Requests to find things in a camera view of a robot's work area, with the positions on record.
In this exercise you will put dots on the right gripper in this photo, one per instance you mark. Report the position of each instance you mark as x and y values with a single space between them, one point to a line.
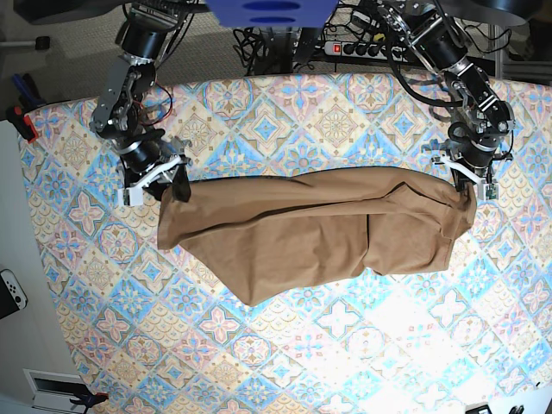
160 176

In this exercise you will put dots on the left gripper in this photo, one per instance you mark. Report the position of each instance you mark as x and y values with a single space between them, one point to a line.
463 173

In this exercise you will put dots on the brown t-shirt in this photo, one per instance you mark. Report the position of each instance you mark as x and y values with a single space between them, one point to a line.
265 235

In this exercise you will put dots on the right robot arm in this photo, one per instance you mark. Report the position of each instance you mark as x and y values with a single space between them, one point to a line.
147 164

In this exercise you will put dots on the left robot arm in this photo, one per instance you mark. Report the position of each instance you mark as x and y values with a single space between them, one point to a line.
480 121

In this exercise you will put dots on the patterned tile tablecloth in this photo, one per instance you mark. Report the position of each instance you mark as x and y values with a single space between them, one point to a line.
159 333

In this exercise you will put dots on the white power strip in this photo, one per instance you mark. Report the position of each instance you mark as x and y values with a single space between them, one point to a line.
363 50

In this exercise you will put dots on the red black table clamp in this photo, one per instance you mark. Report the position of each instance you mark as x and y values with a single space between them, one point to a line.
22 122

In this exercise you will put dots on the white game controller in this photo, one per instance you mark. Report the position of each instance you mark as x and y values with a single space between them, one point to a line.
11 286

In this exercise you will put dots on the orange black bottom clamp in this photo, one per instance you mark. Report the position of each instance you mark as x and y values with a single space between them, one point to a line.
89 400

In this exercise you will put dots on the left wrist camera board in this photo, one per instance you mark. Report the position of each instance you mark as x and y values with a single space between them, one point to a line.
487 191

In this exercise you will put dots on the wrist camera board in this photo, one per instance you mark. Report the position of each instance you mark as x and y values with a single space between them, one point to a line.
130 197
487 191

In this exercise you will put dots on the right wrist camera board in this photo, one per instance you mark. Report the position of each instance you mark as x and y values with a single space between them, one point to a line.
130 197

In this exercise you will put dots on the blue handled clamp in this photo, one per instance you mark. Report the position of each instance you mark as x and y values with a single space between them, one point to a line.
30 97

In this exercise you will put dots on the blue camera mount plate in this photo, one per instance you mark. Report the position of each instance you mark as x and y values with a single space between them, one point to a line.
272 13

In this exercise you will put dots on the white wall vent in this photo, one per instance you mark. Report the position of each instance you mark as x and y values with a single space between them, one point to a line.
53 391

